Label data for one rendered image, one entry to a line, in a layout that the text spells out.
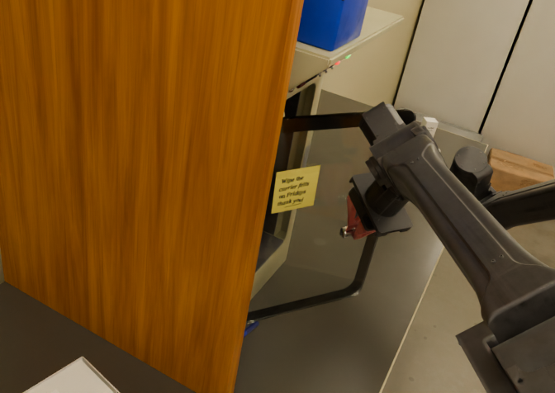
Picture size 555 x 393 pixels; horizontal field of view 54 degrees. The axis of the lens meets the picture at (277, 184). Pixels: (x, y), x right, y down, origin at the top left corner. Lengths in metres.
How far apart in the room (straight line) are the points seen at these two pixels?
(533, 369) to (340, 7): 0.44
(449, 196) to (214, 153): 0.29
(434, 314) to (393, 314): 1.55
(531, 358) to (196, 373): 0.64
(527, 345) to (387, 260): 0.94
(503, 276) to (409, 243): 0.97
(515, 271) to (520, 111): 3.46
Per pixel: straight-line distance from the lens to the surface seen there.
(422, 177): 0.58
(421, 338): 2.57
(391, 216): 0.83
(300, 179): 0.84
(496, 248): 0.45
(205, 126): 0.66
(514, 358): 0.38
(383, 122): 0.76
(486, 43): 3.80
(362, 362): 1.06
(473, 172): 1.01
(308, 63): 0.66
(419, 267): 1.32
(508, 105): 3.87
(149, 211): 0.78
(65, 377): 0.93
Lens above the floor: 1.70
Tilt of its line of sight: 31 degrees down
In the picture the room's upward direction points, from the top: 11 degrees clockwise
